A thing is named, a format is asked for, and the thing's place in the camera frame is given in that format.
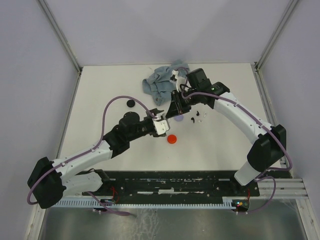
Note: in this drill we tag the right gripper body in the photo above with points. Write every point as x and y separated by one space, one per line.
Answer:
191 100

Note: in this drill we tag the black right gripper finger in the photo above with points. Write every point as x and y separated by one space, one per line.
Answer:
173 109
184 106

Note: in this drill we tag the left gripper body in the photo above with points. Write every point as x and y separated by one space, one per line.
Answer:
163 135

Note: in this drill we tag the purple round charging case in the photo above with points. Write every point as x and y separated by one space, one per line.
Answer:
179 118

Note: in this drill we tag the orange round charging case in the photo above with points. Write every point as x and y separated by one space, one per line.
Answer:
171 139

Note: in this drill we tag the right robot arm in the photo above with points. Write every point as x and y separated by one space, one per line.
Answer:
268 141

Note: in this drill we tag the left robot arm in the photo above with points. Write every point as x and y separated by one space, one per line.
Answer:
51 180

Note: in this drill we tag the crumpled blue denim cloth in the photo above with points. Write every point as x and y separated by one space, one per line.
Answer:
159 85

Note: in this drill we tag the small green circuit board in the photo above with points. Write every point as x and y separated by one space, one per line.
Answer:
242 205

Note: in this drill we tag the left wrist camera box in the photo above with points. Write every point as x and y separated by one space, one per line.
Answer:
168 125

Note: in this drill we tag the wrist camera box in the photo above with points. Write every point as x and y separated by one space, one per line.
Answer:
168 125
177 80

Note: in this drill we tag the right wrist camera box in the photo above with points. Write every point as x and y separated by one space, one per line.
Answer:
177 80

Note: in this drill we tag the aluminium frame post right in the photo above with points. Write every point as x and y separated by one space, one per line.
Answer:
280 27

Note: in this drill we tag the aluminium frame post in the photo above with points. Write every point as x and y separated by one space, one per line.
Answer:
43 4
280 27

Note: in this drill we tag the aluminium frame post left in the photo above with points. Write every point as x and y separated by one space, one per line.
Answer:
43 4

